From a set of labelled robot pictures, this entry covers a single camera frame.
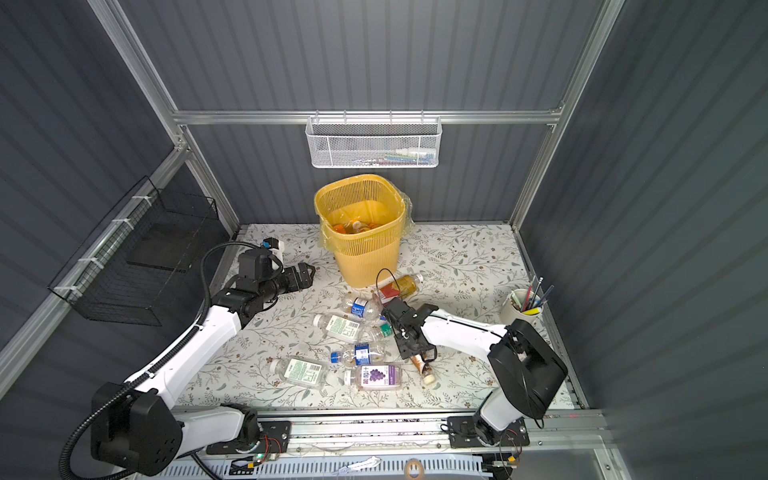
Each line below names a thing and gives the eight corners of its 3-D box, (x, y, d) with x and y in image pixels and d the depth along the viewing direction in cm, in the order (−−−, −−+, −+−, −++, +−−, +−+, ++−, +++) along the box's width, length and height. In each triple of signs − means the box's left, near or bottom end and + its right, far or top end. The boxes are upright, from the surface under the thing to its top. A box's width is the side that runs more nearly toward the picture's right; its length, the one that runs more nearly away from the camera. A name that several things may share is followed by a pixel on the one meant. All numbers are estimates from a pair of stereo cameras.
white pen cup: (501, 332, 93) (513, 315, 84) (495, 307, 99) (505, 288, 90) (532, 332, 93) (547, 315, 84) (524, 307, 99) (537, 288, 90)
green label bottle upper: (312, 331, 94) (309, 324, 90) (321, 313, 98) (318, 307, 94) (358, 345, 91) (357, 339, 88) (365, 326, 95) (364, 320, 91)
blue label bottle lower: (332, 367, 86) (329, 361, 82) (334, 349, 90) (331, 342, 86) (384, 367, 86) (383, 361, 82) (384, 349, 89) (384, 342, 85)
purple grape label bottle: (345, 390, 83) (343, 386, 79) (347, 369, 86) (345, 364, 83) (401, 390, 83) (401, 385, 79) (400, 369, 86) (401, 364, 83)
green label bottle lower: (270, 387, 83) (265, 382, 80) (276, 362, 88) (272, 356, 84) (326, 387, 83) (324, 382, 80) (330, 362, 88) (327, 356, 84)
